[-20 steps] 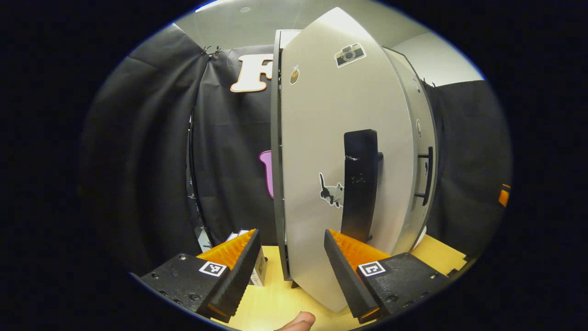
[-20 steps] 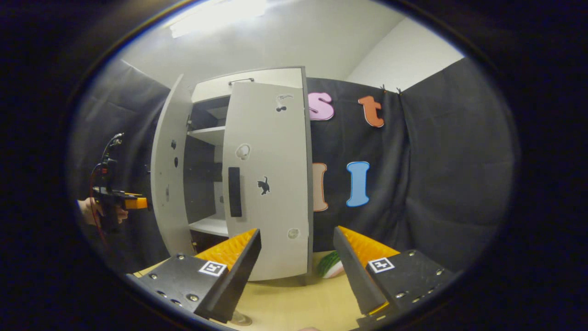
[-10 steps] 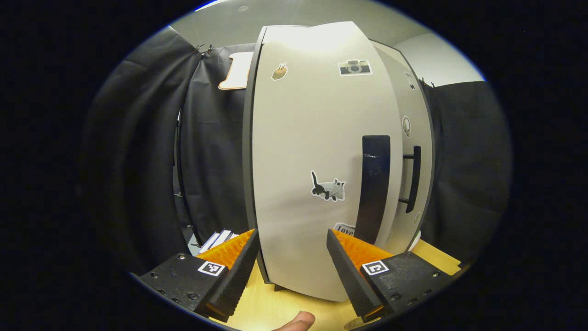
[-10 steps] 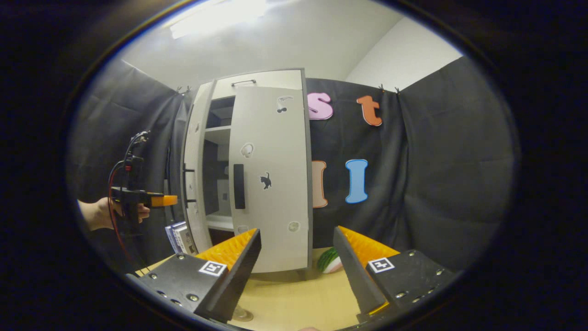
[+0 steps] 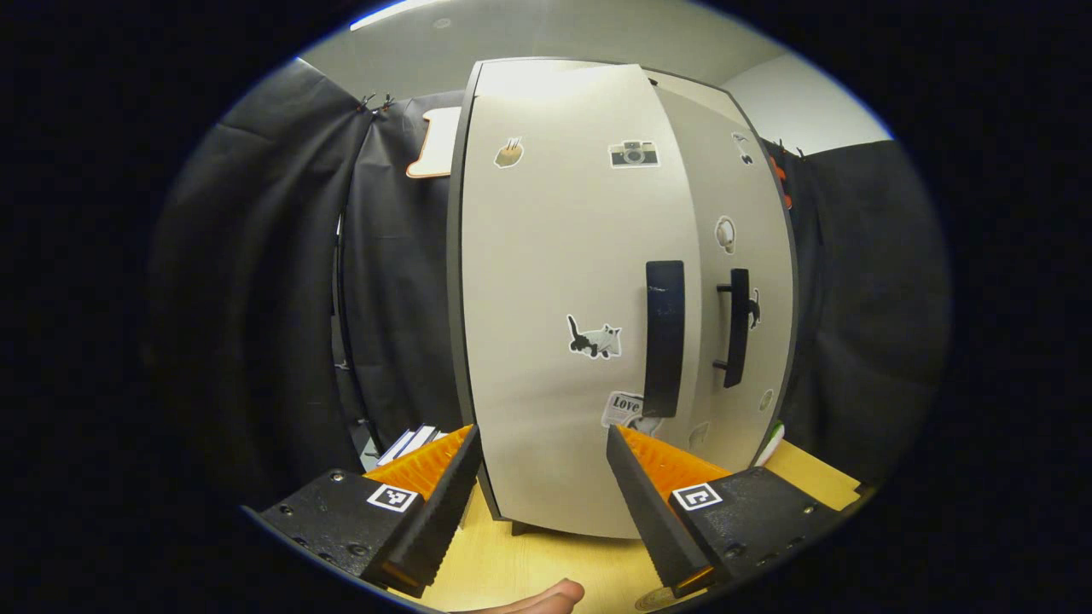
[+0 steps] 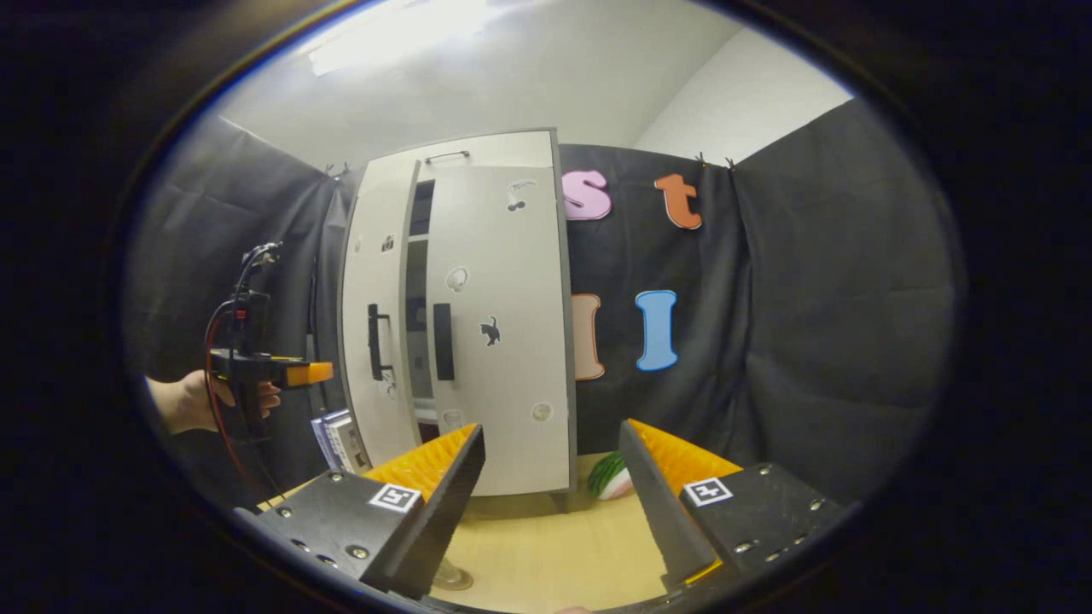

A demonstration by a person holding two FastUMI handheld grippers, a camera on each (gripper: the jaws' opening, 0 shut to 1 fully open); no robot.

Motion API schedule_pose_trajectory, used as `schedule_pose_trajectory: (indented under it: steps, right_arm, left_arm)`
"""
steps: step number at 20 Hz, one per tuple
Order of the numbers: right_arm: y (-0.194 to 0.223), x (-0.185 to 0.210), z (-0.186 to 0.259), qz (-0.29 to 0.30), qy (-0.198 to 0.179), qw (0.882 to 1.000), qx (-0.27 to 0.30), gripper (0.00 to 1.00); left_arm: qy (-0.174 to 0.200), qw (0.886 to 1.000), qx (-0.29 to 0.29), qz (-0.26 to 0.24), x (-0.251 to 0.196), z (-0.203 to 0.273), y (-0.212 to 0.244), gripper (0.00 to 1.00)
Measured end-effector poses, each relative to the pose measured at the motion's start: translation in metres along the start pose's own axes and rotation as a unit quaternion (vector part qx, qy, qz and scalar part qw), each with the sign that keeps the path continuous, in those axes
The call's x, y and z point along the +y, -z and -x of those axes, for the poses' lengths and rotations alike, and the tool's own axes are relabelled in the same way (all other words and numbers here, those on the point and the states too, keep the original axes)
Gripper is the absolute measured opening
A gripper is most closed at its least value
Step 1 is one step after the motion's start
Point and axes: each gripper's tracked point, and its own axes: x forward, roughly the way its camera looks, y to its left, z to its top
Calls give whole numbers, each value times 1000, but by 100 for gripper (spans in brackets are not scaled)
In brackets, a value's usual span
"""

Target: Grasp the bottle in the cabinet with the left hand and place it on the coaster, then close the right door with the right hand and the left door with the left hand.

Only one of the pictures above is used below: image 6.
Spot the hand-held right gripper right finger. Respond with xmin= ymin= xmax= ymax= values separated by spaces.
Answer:
xmin=618 ymin=418 xmax=848 ymax=591

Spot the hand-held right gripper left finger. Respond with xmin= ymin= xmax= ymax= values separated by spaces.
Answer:
xmin=235 ymin=424 xmax=487 ymax=600

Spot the white cabinet door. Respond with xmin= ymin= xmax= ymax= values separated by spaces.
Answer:
xmin=340 ymin=158 xmax=421 ymax=470
xmin=424 ymin=162 xmax=576 ymax=497

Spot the white and grey cabinet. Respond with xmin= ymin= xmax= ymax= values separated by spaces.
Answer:
xmin=340 ymin=128 xmax=583 ymax=513

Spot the white cabinet drawer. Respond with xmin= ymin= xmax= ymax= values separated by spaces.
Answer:
xmin=365 ymin=130 xmax=557 ymax=176

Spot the toy watermelon slice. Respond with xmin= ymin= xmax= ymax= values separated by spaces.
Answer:
xmin=587 ymin=452 xmax=634 ymax=501

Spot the lavender book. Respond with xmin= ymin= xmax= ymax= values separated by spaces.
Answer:
xmin=311 ymin=416 xmax=342 ymax=472

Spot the white book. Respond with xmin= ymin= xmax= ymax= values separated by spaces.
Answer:
xmin=339 ymin=409 xmax=373 ymax=472

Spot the black backdrop cloth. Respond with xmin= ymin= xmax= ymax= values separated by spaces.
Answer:
xmin=124 ymin=98 xmax=961 ymax=513

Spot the ceiling light panel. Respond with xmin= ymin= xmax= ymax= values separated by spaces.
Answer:
xmin=303 ymin=0 xmax=489 ymax=78

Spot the red cable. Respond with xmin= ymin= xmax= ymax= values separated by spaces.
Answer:
xmin=203 ymin=309 xmax=258 ymax=497

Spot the black door handle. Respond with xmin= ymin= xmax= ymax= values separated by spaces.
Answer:
xmin=367 ymin=304 xmax=395 ymax=381
xmin=433 ymin=303 xmax=456 ymax=381

